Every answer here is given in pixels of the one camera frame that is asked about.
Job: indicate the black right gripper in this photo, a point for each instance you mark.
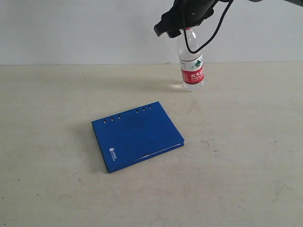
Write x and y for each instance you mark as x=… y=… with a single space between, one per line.
x=193 y=11

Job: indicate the clear water bottle red label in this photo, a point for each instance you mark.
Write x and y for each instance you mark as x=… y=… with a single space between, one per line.
x=191 y=65

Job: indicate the blue ring binder notebook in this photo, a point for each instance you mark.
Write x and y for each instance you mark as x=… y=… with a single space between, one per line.
x=133 y=136

